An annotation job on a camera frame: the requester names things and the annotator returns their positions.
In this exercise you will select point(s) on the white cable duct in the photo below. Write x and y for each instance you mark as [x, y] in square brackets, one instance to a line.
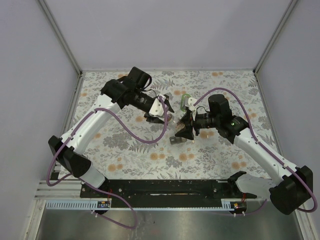
[113, 204]

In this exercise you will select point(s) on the aluminium frame rail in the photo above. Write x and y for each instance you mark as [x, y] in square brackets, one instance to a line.
[66, 189]

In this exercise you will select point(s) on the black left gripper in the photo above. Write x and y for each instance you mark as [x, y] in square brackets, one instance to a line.
[153, 118]

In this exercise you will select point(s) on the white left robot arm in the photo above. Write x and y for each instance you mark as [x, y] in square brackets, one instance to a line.
[128, 90]

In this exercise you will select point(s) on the grey weekly pill organizer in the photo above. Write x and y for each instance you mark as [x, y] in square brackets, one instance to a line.
[177, 140]

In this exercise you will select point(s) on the clear pill bottle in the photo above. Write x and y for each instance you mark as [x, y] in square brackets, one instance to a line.
[174, 123]

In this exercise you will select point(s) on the floral table mat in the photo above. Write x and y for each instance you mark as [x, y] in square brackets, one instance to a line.
[118, 155]

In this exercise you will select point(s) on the aluminium corner post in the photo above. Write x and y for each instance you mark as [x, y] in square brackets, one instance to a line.
[275, 35]
[59, 35]

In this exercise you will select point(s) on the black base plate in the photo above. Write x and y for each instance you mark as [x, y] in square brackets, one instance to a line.
[156, 190]

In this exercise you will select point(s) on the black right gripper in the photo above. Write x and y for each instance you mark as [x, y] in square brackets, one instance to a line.
[187, 132]

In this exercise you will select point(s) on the left aluminium corner post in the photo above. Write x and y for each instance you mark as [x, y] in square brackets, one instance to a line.
[59, 35]

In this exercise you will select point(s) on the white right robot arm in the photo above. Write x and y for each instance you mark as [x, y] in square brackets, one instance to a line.
[288, 186]

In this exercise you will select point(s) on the right aluminium corner post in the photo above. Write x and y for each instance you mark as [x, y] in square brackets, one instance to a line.
[275, 35]

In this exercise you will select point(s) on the green pill bottle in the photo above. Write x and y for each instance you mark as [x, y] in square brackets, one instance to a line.
[182, 106]

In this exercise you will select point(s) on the green bottle cap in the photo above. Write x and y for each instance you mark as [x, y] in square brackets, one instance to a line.
[185, 96]

